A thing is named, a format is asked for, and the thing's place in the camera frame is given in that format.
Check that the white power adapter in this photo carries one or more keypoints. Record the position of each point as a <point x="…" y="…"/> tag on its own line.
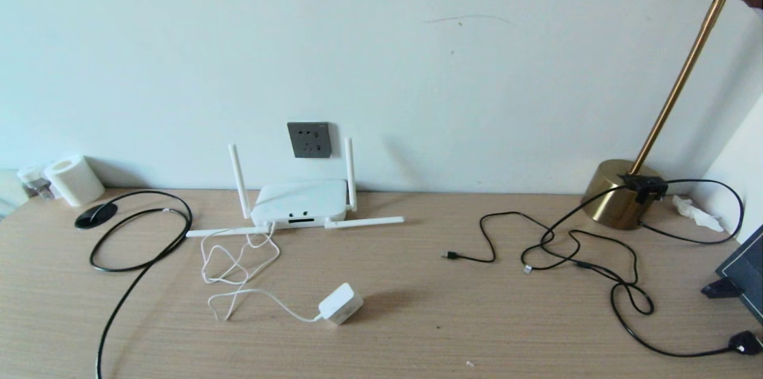
<point x="340" y="304"/>

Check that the white router with four antennas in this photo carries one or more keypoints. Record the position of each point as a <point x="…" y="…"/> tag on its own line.
<point x="301" y="197"/>

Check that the brass desk lamp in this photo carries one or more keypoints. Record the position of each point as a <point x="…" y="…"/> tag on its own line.
<point x="620" y="194"/>

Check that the black oval desk grommet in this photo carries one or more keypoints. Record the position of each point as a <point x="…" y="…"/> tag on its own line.
<point x="95" y="216"/>

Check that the white paper roll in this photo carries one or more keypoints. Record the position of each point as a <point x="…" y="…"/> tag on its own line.
<point x="74" y="182"/>

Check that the crumpled white tissue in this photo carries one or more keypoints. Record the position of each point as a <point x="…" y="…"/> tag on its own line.
<point x="694" y="212"/>

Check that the grey wall socket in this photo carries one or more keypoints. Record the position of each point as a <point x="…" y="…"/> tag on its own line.
<point x="309" y="140"/>

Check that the black inline switch box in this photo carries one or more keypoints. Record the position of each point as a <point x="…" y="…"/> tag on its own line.
<point x="644" y="186"/>

